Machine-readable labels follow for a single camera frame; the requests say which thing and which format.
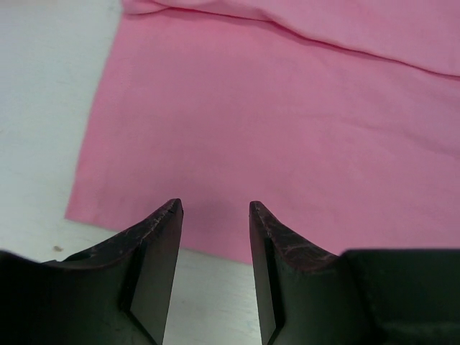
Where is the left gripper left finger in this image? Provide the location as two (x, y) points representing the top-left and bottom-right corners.
(1, 199), (183, 344)

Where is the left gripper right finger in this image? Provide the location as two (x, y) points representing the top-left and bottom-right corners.
(249, 201), (459, 344)

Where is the pink t shirt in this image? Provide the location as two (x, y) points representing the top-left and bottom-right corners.
(65, 1), (459, 262)

